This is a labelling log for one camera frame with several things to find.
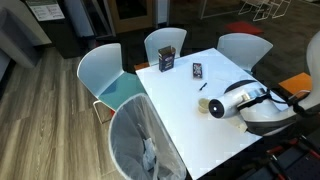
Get open blue cardboard box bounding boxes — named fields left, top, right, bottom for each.
left=157, top=45, right=177, bottom=73

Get small cup beige contents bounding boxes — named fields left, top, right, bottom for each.
left=197, top=97, right=212, bottom=115

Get white chair orange seat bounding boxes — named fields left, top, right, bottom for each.
left=134, top=27, right=188, bottom=72

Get white chair teal seat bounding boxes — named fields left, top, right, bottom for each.
left=216, top=32, right=274, bottom=76
left=76, top=43, right=148, bottom=125

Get wooden door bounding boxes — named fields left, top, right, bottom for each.
left=108, top=0, right=158, bottom=34

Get white printed sign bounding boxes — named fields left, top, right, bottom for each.
left=25, top=0, right=66, bottom=23

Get black red equipment stand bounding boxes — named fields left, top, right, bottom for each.
left=239, top=134, right=320, bottom=180

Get white wire frame chair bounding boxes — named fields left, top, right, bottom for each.
left=237, top=0, right=268, bottom=16
left=253, top=0, right=293, bottom=23

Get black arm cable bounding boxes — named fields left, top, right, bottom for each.
left=237, top=88, right=320, bottom=118

